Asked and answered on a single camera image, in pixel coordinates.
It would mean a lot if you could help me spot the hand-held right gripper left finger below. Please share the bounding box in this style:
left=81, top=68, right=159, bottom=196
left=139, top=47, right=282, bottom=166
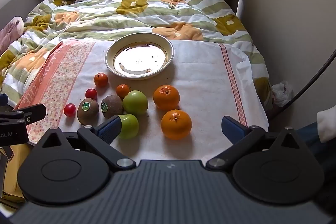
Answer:
left=35, top=115, right=137, bottom=171

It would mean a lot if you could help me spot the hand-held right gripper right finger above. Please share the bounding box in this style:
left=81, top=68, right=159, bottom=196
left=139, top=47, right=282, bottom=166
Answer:
left=206, top=115, right=312, bottom=170

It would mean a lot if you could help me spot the green apple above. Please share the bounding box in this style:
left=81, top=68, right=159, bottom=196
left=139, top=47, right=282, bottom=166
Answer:
left=122, top=90, right=149, bottom=116
left=115, top=114, right=139, bottom=140

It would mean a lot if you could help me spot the brown kiwi with green sticker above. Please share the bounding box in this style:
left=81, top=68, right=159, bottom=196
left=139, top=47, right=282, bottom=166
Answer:
left=101, top=94, right=124, bottom=119
left=77, top=98, right=100, bottom=125

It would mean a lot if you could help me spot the large orange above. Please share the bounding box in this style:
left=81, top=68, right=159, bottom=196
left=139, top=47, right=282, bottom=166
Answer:
left=161, top=109, right=193, bottom=140
left=153, top=85, right=181, bottom=111

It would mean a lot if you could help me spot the cream ceramic bowl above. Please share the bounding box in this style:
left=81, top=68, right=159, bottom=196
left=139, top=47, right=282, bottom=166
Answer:
left=105, top=32, right=175, bottom=80

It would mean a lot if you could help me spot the red cherry tomato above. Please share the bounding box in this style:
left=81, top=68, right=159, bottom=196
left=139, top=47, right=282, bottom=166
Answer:
left=85, top=88, right=98, bottom=100
left=64, top=103, right=76, bottom=117

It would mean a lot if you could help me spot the yellow cardboard box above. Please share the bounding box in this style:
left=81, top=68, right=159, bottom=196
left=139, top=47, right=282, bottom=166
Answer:
left=0, top=145, right=30, bottom=204

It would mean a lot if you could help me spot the small tangerine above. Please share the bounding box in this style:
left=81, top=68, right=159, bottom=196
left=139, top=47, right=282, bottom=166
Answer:
left=94, top=72, right=109, bottom=88
left=116, top=84, right=131, bottom=99

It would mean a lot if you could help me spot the white and pink floral cloth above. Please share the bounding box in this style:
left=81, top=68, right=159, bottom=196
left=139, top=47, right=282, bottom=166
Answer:
left=13, top=39, right=270, bottom=159

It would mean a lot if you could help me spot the white plastic bag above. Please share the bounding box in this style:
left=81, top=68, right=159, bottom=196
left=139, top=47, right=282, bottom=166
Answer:
left=271, top=81, right=295, bottom=108

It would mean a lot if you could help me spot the pink plush toy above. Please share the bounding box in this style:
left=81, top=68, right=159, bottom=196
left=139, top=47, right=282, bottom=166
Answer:
left=0, top=16, right=25, bottom=55

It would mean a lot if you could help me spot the dark blue cloth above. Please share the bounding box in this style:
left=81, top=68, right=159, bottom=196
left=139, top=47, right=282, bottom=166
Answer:
left=295, top=121, right=336, bottom=161

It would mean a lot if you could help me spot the grey bed headboard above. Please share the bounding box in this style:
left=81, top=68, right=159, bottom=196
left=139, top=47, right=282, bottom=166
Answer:
left=0, top=0, right=40, bottom=30

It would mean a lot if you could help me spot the floral striped quilt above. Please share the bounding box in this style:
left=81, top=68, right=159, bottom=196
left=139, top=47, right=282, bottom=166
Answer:
left=0, top=0, right=274, bottom=109

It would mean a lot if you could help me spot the black cable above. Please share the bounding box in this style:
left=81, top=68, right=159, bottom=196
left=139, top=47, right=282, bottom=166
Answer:
left=268, top=48, right=336, bottom=121

